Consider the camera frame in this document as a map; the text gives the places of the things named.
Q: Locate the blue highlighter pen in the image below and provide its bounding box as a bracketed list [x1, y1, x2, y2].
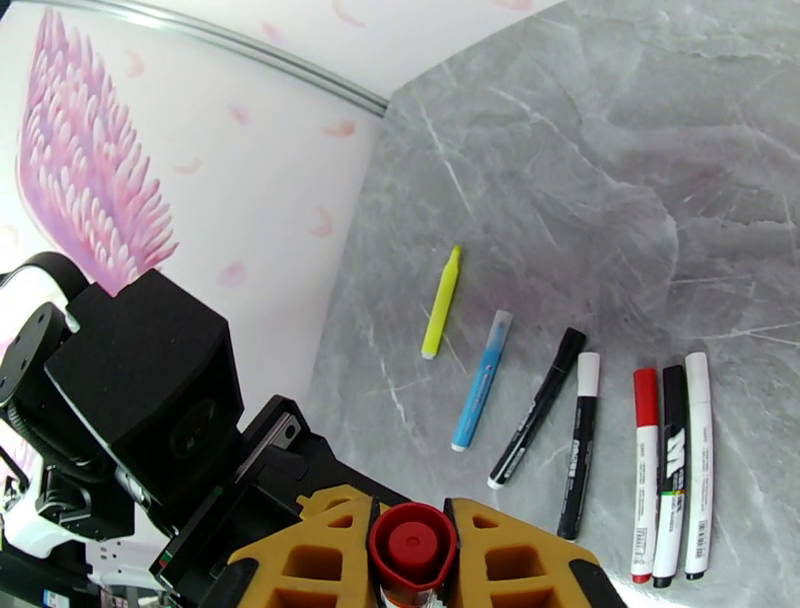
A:
[449, 310, 515, 453]

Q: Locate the black-barrel white marker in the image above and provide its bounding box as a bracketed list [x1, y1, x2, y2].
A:
[556, 351, 603, 542]

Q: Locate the white-barrel black marker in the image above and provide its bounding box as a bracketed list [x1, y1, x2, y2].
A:
[651, 364, 690, 590]

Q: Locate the slim black marker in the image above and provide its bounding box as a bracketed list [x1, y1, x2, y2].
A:
[487, 327, 588, 490]

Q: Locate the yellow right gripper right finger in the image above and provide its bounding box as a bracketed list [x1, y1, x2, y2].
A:
[444, 497, 629, 608]

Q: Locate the all-white marker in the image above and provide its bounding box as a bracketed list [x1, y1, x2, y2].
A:
[682, 351, 715, 581]

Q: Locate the yellow highlighter pen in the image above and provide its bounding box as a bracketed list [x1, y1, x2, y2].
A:
[420, 244, 464, 361]

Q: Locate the red pen cap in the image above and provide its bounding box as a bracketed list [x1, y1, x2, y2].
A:
[368, 502, 459, 595]

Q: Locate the white-barrel red marker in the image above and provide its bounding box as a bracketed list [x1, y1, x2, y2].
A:
[629, 367, 661, 585]

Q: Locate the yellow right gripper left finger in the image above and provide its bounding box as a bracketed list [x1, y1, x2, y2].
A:
[212, 486, 381, 608]

